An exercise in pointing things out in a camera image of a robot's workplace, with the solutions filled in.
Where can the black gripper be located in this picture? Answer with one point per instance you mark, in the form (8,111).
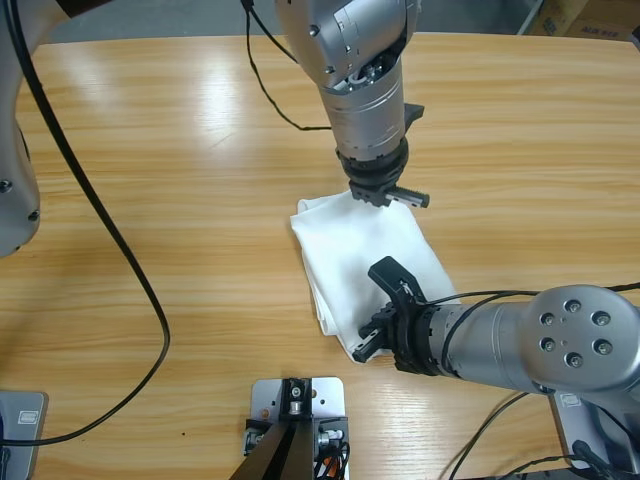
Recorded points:
(380,180)
(405,340)

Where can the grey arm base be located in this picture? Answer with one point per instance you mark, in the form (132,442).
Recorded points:
(600,430)
(22,435)

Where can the tan cardboard box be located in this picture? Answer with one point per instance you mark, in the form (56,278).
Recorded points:
(560,20)

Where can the white metal frame leg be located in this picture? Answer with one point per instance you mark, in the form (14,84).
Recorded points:
(531,15)

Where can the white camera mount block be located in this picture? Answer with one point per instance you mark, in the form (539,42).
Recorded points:
(330,395)

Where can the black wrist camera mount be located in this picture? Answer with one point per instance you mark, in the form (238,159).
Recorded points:
(395,282)
(414,114)

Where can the dark camera post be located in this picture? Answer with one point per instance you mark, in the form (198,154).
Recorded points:
(280,455)

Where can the white t-shirt with black logo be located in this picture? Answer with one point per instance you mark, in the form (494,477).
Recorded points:
(365,260)

